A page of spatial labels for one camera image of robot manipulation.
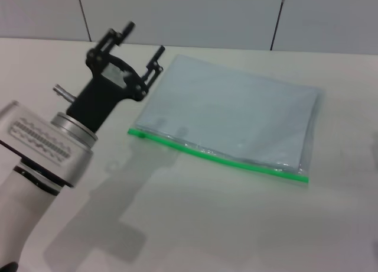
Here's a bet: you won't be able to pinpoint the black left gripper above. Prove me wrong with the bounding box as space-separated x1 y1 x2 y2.
66 21 166 134

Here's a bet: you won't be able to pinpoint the white paper sheets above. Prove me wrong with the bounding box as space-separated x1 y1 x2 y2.
135 55 321 170

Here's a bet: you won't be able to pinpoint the clear green-zipper document bag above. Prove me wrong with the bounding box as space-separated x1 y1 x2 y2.
127 53 323 184

